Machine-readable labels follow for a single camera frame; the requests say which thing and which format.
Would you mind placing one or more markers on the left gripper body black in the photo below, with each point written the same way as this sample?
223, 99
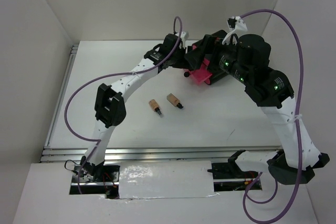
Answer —
178, 60

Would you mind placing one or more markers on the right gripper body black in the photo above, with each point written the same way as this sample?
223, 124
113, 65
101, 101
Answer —
221, 58

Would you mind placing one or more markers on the pink drawer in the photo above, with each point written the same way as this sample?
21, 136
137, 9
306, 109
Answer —
200, 75

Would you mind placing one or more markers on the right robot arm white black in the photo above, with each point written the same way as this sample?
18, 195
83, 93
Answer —
248, 62

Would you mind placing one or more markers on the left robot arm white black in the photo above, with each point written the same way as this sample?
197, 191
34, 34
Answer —
110, 100

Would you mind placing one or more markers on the black drawer organizer case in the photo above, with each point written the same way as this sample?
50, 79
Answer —
209, 41

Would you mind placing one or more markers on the beige foundation tube right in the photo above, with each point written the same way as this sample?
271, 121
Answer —
174, 101

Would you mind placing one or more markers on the beige foundation bottle left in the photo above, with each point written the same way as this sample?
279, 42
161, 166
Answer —
155, 107

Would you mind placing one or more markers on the white glossy cover plate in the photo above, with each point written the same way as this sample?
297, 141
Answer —
172, 179

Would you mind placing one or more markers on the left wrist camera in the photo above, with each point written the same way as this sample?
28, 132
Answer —
184, 35

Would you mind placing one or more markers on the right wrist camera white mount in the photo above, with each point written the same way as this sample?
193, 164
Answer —
236, 26

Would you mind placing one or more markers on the aluminium left rail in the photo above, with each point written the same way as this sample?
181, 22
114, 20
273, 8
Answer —
61, 95

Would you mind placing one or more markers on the aluminium rail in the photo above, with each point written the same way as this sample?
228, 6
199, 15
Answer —
116, 155
61, 95

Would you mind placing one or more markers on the aluminium front rail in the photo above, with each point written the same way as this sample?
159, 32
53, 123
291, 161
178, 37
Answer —
116, 155

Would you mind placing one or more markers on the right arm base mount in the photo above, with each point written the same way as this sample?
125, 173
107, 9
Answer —
225, 180

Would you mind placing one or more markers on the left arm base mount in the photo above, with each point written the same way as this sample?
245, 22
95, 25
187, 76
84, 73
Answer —
105, 182

